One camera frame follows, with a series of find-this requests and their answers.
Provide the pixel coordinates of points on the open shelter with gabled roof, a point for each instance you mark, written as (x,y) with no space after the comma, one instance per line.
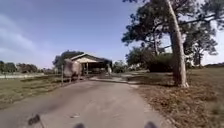
(90,62)

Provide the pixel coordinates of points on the pale bush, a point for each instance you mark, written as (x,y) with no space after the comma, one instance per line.
(71,68)

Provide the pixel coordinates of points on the grey concrete path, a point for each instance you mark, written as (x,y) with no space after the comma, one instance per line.
(93,103)

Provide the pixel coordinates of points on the dark green bushes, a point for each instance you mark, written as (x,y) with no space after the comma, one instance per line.
(160,61)

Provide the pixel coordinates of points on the dark leafy tree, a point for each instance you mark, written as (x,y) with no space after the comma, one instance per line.
(64,57)

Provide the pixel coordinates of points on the thin pole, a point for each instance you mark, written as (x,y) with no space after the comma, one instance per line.
(62,76)

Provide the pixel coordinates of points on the large leaning pine tree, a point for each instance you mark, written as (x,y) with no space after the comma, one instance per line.
(178,60)

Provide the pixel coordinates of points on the dry brown grass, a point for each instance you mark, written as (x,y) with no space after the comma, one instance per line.
(186,100)

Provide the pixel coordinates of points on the dark pine tree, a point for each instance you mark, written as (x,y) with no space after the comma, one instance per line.
(200,43)

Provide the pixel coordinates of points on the green grass field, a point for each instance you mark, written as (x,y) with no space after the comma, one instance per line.
(20,88)

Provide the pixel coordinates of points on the distant row of trees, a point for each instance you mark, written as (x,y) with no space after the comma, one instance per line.
(16,67)

